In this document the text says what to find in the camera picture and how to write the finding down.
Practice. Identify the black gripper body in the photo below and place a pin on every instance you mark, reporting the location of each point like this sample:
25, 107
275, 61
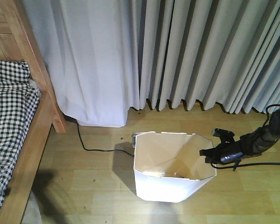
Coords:
227, 153

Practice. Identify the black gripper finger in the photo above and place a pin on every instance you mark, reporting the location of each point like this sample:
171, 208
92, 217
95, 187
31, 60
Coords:
209, 160
207, 152

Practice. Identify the white plastic trash bin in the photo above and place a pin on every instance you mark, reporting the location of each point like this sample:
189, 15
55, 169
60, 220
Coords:
167, 166

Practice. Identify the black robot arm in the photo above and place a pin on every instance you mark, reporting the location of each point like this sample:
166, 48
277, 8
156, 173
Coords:
249, 145

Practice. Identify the white floor socket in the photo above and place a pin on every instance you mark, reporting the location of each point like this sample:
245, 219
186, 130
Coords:
134, 136

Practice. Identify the light grey curtain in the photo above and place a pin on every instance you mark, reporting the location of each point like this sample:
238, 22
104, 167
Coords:
223, 52

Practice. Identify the white sheer curtain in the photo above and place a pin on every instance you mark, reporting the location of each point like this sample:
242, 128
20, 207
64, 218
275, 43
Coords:
89, 51

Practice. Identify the grey round rug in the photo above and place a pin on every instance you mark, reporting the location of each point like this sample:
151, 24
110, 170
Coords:
32, 214

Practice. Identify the checkered bed quilt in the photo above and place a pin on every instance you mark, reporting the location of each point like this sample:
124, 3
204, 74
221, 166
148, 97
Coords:
19, 99

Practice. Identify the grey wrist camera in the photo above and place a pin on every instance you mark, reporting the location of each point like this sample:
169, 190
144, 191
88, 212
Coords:
224, 135

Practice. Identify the wooden bed frame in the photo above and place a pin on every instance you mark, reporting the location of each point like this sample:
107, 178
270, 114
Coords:
18, 44

